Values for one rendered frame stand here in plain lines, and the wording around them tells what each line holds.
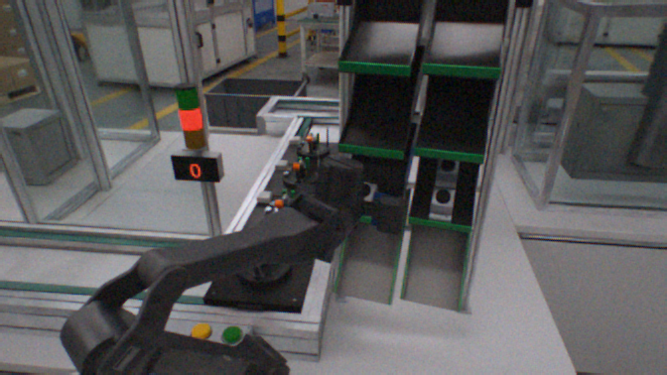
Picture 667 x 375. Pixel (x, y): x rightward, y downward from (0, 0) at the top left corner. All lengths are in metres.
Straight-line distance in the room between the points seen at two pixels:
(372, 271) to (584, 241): 0.93
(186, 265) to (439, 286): 0.69
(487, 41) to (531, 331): 0.73
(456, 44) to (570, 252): 1.07
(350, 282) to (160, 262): 0.64
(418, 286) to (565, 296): 0.93
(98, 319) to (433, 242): 0.76
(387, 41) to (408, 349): 0.71
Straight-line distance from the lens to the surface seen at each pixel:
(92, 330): 0.50
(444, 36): 0.91
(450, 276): 1.06
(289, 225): 0.57
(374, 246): 1.06
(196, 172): 1.19
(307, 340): 1.05
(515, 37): 0.94
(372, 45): 0.88
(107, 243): 1.46
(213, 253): 0.51
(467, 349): 1.17
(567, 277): 1.84
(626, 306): 2.00
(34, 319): 1.33
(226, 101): 3.06
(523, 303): 1.33
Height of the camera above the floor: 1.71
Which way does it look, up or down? 29 degrees down
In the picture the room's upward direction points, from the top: straight up
